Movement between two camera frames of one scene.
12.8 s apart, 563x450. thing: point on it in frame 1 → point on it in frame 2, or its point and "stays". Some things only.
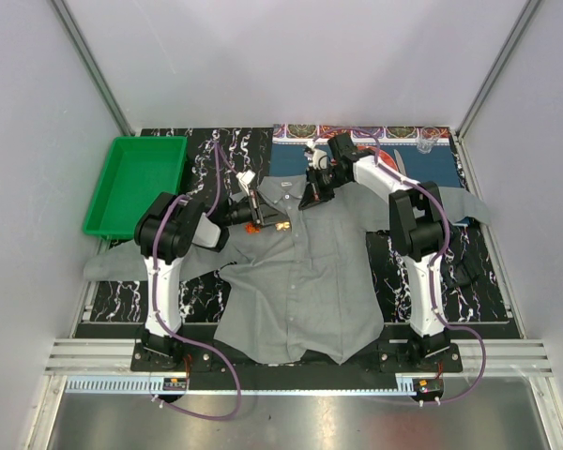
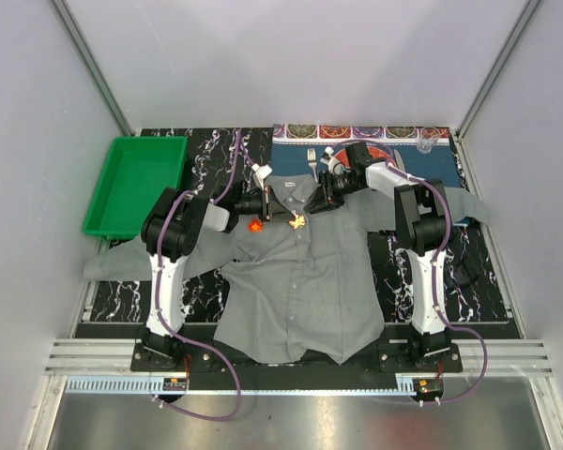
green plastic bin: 139,171 stays
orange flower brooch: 251,229 stays
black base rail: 207,356 stays
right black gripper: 311,196 → 324,195
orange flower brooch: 282,226 → 298,221
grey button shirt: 311,287 stays
